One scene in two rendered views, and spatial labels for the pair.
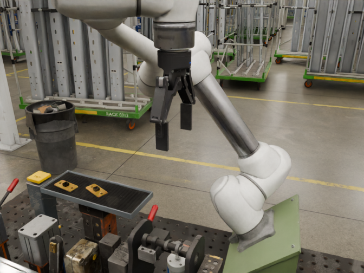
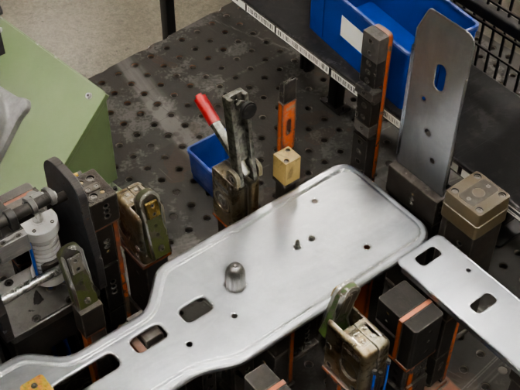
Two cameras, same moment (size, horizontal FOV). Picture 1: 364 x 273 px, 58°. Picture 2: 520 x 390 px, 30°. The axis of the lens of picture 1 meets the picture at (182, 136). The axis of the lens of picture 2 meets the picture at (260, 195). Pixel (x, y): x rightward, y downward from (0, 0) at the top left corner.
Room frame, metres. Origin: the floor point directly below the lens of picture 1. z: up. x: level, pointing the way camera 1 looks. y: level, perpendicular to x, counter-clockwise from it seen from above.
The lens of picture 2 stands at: (-0.05, 0.73, 2.20)
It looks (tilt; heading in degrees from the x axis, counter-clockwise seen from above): 46 degrees down; 297
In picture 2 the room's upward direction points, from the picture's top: 1 degrees clockwise
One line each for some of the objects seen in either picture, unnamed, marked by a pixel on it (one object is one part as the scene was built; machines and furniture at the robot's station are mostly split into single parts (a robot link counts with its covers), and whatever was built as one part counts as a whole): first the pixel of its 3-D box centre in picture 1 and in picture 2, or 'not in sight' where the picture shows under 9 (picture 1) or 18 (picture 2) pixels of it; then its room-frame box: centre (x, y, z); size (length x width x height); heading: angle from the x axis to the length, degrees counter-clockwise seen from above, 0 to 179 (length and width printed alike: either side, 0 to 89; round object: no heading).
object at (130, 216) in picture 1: (96, 192); not in sight; (0.95, 0.29, 1.16); 0.37 x 0.14 x 0.02; 66
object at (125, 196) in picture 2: not in sight; (146, 271); (0.61, -0.13, 0.88); 0.11 x 0.09 x 0.37; 156
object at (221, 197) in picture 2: not in sight; (236, 237); (0.51, -0.27, 0.88); 0.07 x 0.06 x 0.35; 156
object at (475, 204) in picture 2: not in sight; (461, 262); (0.13, -0.40, 0.88); 0.08 x 0.08 x 0.36; 66
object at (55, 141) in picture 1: (54, 137); not in sight; (3.25, 1.37, 0.36); 0.54 x 0.50 x 0.73; 161
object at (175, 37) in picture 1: (174, 36); not in sight; (0.73, 0.02, 1.69); 0.09 x 0.09 x 0.06
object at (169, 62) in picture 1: (174, 70); not in sight; (0.73, 0.02, 1.62); 0.08 x 0.07 x 0.09; 156
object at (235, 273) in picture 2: not in sight; (235, 278); (0.41, -0.09, 1.02); 0.03 x 0.03 x 0.07
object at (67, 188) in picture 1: (65, 184); not in sight; (0.98, 0.41, 1.17); 0.08 x 0.04 x 0.01; 58
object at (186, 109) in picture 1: (186, 116); not in sight; (0.80, -0.01, 1.48); 0.03 x 0.01 x 0.07; 66
